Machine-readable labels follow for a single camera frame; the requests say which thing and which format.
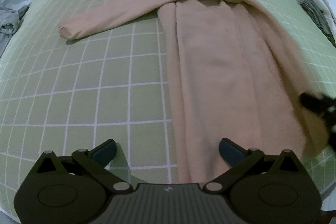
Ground beige pink long-sleeve garment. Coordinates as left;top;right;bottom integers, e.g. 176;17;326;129
59;0;328;183

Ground white folded clothes stack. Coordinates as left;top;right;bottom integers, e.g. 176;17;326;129
312;0;335;38

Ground dark plaid folded clothes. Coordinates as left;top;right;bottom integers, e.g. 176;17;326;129
297;0;335;47

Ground grey crumpled clothes pile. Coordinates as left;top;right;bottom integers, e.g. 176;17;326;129
0;5;30;43

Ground green grid cutting mat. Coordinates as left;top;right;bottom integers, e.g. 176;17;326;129
0;0;336;224

